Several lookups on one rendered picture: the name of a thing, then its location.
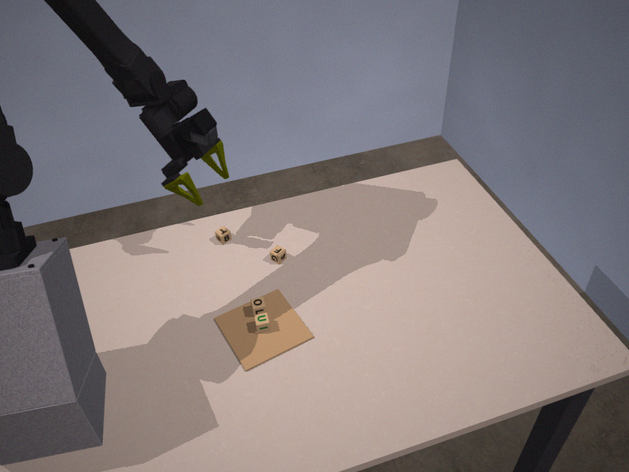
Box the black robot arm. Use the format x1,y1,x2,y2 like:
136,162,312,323
0,0,218,271

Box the tan flat mat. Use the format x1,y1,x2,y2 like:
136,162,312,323
214,289,314,371

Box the tan letter block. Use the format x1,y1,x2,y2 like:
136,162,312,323
270,245,287,264
251,297,267,316
215,226,232,244
254,312,271,333

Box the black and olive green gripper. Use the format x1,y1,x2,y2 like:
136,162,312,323
156,127,229,206

